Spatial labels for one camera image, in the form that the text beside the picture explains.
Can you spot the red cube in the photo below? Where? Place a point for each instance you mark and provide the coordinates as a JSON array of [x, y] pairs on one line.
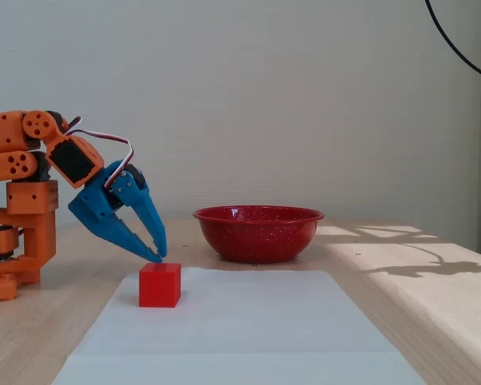
[[158, 286]]

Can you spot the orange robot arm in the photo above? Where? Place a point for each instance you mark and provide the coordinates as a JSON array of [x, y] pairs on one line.
[[24, 200]]

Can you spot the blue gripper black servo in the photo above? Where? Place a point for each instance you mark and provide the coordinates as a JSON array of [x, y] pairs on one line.
[[93, 205]]

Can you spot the red speckled enamel bowl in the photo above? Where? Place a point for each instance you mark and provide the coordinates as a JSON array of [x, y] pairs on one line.
[[258, 236]]

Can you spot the white paper sheet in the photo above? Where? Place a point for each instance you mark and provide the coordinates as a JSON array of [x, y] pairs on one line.
[[240, 333]]

